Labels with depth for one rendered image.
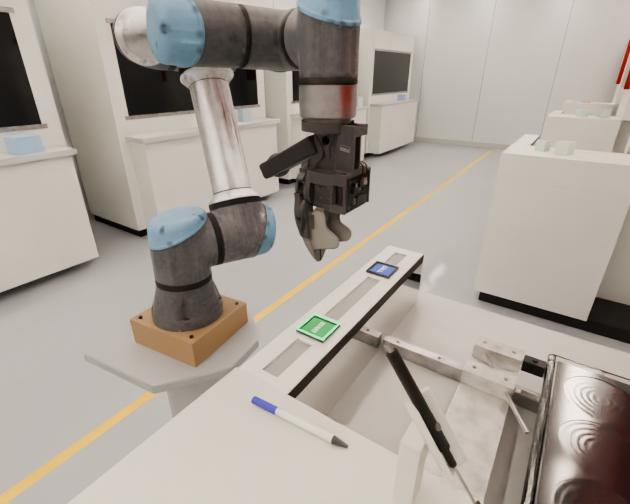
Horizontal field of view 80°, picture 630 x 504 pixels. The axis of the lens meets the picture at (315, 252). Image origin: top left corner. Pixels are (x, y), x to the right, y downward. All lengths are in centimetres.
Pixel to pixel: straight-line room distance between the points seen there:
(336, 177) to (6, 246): 278
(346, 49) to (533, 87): 801
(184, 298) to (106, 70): 286
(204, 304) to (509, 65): 805
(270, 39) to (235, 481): 53
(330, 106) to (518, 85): 805
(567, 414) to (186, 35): 73
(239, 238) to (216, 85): 33
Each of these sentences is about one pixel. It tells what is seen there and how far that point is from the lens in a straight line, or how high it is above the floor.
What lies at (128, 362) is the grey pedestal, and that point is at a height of 82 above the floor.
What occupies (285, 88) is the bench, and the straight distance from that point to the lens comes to 499.
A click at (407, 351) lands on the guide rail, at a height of 84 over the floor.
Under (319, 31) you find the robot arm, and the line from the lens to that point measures 50.
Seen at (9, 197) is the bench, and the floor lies 66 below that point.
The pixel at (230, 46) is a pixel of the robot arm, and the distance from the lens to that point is 54.
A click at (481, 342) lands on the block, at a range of 79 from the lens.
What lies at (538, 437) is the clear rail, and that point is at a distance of 67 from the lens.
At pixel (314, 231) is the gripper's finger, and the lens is 56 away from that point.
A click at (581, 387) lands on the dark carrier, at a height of 90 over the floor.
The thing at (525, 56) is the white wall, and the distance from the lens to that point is 849.
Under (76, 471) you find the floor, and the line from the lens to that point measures 188.
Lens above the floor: 136
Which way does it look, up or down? 25 degrees down
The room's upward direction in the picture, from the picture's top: straight up
